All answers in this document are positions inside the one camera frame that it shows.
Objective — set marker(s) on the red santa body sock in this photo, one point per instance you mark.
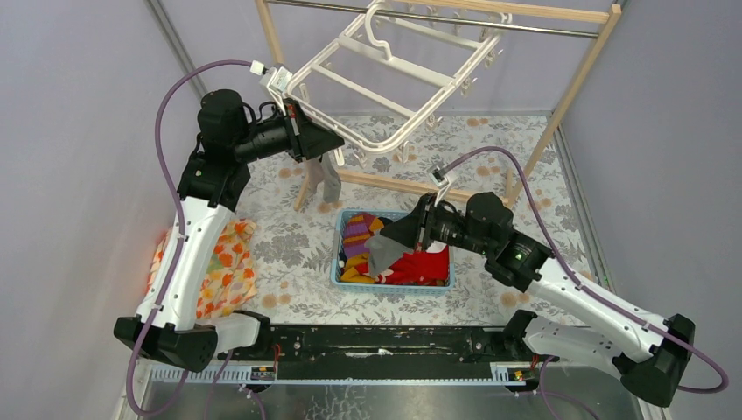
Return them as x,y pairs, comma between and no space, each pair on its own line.
419,269

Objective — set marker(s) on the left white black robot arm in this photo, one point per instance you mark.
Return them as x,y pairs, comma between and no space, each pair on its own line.
166,328

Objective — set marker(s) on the metal hanging rod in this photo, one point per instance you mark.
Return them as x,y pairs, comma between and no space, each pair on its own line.
438,19

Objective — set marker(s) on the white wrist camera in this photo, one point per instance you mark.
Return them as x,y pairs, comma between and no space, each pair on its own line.
274,82
443,181

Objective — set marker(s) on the grey sock with red stripes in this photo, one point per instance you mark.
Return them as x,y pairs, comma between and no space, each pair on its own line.
314,174

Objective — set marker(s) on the white plastic clip hanger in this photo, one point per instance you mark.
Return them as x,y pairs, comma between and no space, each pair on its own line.
359,40

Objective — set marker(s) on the orange floral cloth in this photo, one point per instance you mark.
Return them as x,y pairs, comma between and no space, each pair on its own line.
230,279

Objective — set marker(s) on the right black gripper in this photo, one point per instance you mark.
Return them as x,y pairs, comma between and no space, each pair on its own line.
415,229

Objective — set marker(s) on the red white patterned sock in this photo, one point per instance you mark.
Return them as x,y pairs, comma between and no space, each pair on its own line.
359,274

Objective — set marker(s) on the blue plastic sock basket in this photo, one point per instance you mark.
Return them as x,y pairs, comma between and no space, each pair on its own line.
339,261

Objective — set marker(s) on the plain dark grey sock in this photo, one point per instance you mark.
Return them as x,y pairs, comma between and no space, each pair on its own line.
383,253

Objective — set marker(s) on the grey striped cuff sock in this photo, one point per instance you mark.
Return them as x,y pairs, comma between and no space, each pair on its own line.
332,181

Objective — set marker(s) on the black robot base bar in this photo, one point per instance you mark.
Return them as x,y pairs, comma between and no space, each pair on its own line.
387,353

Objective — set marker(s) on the floral patterned table mat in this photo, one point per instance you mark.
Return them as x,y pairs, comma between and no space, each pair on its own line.
292,249

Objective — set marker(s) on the purple orange striped sock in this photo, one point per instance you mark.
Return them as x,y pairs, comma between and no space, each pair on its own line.
357,231

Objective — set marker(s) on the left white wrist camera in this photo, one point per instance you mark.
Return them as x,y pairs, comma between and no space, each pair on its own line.
274,82

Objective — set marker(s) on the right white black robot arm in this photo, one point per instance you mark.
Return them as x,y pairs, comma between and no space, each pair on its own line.
645,351

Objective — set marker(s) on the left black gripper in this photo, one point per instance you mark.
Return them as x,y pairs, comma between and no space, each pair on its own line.
296,134

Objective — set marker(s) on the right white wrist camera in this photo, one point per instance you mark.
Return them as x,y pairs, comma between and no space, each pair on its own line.
443,181

